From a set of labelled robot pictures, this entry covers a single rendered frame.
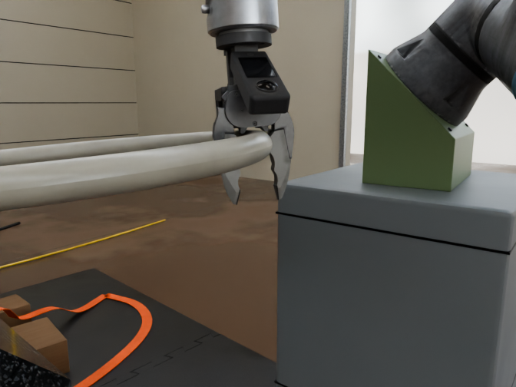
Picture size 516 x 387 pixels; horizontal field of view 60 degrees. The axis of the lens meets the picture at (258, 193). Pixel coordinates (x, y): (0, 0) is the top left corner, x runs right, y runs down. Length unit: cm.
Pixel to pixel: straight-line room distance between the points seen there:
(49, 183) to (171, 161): 9
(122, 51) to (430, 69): 684
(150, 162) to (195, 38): 632
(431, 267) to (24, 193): 60
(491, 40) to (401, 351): 51
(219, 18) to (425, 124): 42
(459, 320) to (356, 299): 17
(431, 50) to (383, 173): 23
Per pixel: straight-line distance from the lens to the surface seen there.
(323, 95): 536
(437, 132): 82
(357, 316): 84
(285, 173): 58
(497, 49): 76
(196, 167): 36
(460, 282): 76
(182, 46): 683
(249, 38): 57
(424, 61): 85
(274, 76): 53
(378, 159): 85
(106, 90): 728
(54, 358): 188
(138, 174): 34
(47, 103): 678
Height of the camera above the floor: 100
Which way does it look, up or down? 11 degrees down
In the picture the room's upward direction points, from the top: straight up
